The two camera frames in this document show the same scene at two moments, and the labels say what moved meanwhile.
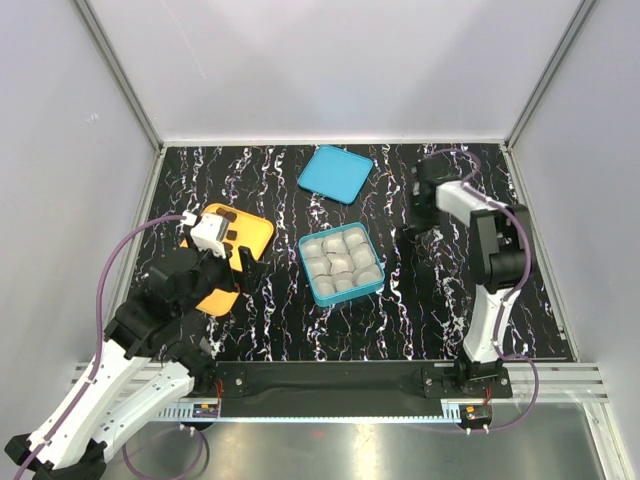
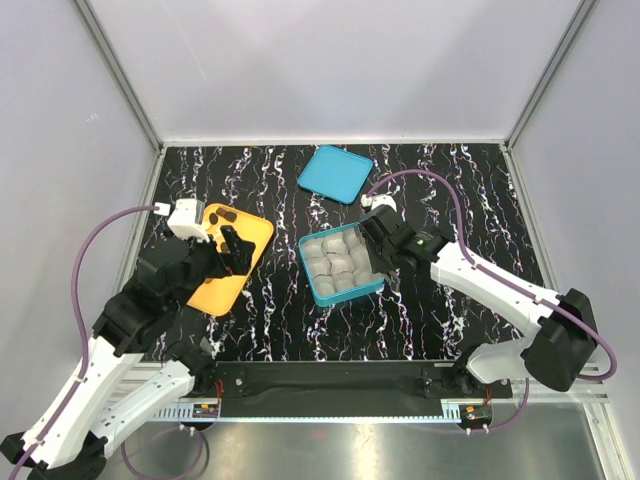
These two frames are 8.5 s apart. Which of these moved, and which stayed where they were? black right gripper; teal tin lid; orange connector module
Moved: black right gripper
Stayed: orange connector module; teal tin lid
